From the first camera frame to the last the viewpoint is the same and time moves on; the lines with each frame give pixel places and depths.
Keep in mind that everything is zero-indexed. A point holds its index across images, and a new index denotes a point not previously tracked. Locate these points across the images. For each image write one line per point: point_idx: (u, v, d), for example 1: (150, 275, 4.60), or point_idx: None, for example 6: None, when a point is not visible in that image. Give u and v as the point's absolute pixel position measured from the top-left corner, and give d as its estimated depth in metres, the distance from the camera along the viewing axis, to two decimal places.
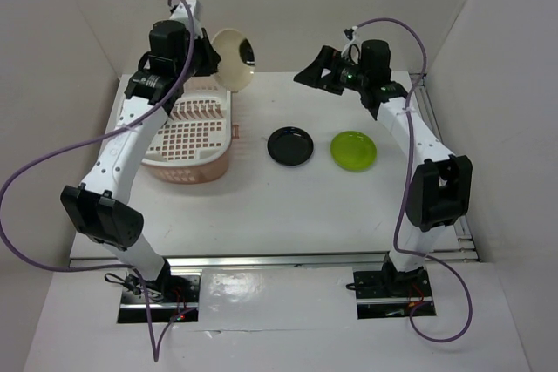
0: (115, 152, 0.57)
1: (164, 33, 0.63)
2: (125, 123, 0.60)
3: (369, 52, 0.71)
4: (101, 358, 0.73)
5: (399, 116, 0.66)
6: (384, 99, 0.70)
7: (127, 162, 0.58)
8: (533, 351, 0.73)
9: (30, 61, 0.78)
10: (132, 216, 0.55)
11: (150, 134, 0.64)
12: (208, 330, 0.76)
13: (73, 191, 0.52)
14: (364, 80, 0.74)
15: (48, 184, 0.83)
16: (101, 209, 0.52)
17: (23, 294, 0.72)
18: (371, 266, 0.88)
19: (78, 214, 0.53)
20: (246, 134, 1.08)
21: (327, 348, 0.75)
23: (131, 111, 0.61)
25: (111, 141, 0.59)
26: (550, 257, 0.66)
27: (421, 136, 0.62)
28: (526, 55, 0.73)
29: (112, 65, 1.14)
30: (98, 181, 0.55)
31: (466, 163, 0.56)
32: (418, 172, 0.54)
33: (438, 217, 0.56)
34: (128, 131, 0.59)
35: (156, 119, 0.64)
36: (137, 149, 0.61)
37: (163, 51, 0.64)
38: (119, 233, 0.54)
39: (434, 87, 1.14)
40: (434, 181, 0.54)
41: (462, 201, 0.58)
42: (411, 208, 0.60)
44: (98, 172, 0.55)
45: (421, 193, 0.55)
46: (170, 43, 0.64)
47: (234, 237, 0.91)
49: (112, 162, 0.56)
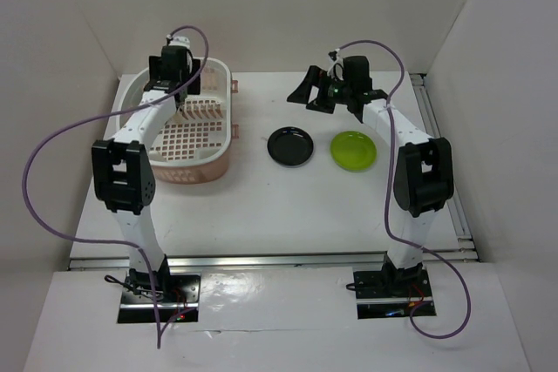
0: (140, 118, 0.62)
1: (173, 49, 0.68)
2: (148, 102, 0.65)
3: (350, 64, 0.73)
4: (101, 359, 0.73)
5: (381, 111, 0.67)
6: (366, 103, 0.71)
7: (149, 128, 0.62)
8: (534, 352, 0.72)
9: (29, 61, 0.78)
10: (150, 173, 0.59)
11: (166, 118, 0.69)
12: (208, 330, 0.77)
13: (102, 141, 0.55)
14: (349, 91, 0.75)
15: (50, 184, 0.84)
16: (129, 156, 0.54)
17: (23, 294, 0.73)
18: (373, 267, 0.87)
19: (104, 165, 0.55)
20: (246, 134, 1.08)
21: (327, 348, 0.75)
23: (150, 97, 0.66)
25: (134, 113, 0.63)
26: (550, 258, 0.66)
27: (402, 125, 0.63)
28: (526, 55, 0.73)
29: (112, 65, 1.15)
30: (125, 136, 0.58)
31: (445, 143, 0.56)
32: (402, 155, 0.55)
33: (426, 199, 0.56)
34: (150, 107, 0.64)
35: (171, 108, 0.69)
36: (156, 125, 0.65)
37: (170, 65, 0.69)
38: (141, 186, 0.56)
39: (435, 87, 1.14)
40: (418, 163, 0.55)
41: (446, 183, 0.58)
42: (400, 195, 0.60)
44: (125, 130, 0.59)
45: (411, 172, 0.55)
46: (180, 57, 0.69)
47: (235, 236, 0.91)
49: (137, 125, 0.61)
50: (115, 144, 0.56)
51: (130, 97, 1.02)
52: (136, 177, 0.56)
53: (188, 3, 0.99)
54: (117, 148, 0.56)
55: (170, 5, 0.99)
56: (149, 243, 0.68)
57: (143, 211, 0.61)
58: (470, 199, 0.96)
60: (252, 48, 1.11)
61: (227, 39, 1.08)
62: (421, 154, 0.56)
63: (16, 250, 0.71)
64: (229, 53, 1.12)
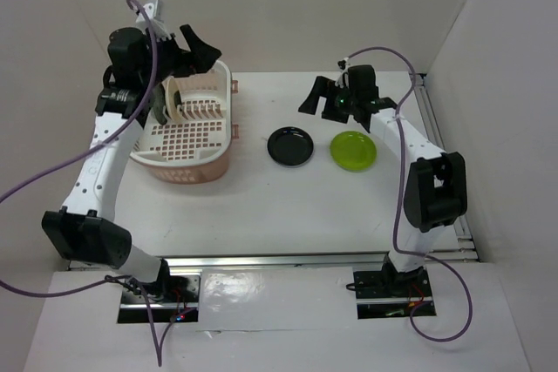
0: (95, 170, 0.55)
1: (123, 46, 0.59)
2: (100, 139, 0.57)
3: (353, 73, 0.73)
4: (103, 359, 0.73)
5: (390, 123, 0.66)
6: (374, 111, 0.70)
7: (108, 177, 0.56)
8: (534, 353, 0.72)
9: (28, 62, 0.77)
10: (118, 233, 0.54)
11: (132, 144, 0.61)
12: (208, 330, 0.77)
13: (53, 217, 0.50)
14: (355, 101, 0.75)
15: (50, 184, 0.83)
16: (89, 229, 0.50)
17: (24, 294, 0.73)
18: (373, 267, 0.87)
19: (62, 241, 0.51)
20: (246, 134, 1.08)
21: (326, 348, 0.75)
23: (105, 128, 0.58)
25: (88, 159, 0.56)
26: (551, 260, 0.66)
27: (412, 138, 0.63)
28: (526, 56, 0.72)
29: (112, 65, 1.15)
30: (80, 201, 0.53)
31: (458, 158, 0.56)
32: (413, 171, 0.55)
33: (438, 217, 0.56)
34: (105, 148, 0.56)
35: (135, 131, 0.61)
36: (118, 162, 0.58)
37: (125, 64, 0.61)
38: (108, 252, 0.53)
39: (435, 87, 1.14)
40: (429, 179, 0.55)
41: (459, 199, 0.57)
42: (410, 212, 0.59)
44: (79, 192, 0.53)
45: (423, 189, 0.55)
46: (132, 55, 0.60)
47: (235, 237, 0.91)
49: (91, 181, 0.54)
50: (70, 214, 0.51)
51: None
52: (100, 247, 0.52)
53: (187, 3, 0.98)
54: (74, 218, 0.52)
55: (169, 5, 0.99)
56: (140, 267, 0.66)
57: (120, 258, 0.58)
58: (470, 199, 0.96)
60: (253, 48, 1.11)
61: (227, 39, 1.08)
62: (432, 168, 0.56)
63: (16, 250, 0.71)
64: (229, 53, 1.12)
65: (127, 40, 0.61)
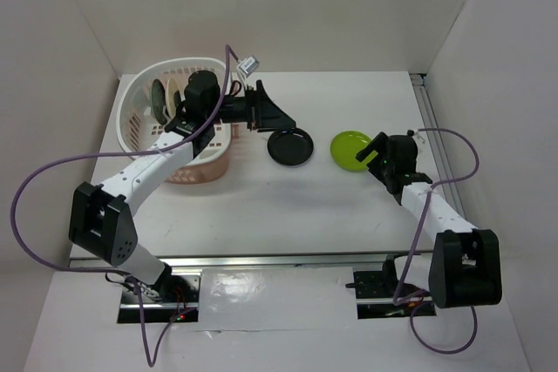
0: (140, 167, 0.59)
1: (198, 89, 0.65)
2: (158, 146, 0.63)
3: (393, 144, 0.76)
4: (101, 358, 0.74)
5: (421, 194, 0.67)
6: (406, 183, 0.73)
7: (146, 180, 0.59)
8: (533, 352, 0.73)
9: (28, 61, 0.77)
10: (127, 234, 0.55)
11: (179, 164, 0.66)
12: (208, 330, 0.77)
13: (87, 188, 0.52)
14: (391, 167, 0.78)
15: (50, 184, 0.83)
16: (109, 213, 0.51)
17: (24, 292, 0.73)
18: (372, 267, 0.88)
19: (81, 214, 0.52)
20: (246, 134, 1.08)
21: (325, 348, 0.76)
23: (165, 141, 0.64)
25: (140, 158, 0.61)
26: (551, 260, 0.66)
27: (442, 212, 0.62)
28: (526, 56, 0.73)
29: (112, 65, 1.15)
30: (117, 185, 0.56)
31: (492, 237, 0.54)
32: (438, 240, 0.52)
33: (464, 298, 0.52)
34: (159, 154, 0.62)
35: (187, 154, 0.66)
36: (161, 173, 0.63)
37: (194, 105, 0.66)
38: (113, 244, 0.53)
39: (436, 87, 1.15)
40: (457, 253, 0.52)
41: (493, 282, 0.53)
42: (433, 285, 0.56)
44: (119, 176, 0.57)
45: (452, 266, 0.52)
46: (203, 98, 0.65)
47: (234, 237, 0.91)
49: (134, 173, 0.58)
50: (102, 192, 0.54)
51: (130, 96, 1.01)
52: (108, 235, 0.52)
53: (188, 3, 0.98)
54: (100, 197, 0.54)
55: (170, 5, 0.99)
56: (143, 266, 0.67)
57: (119, 262, 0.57)
58: (470, 199, 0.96)
60: (253, 48, 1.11)
61: (227, 39, 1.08)
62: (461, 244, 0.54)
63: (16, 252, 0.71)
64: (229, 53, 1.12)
65: (205, 83, 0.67)
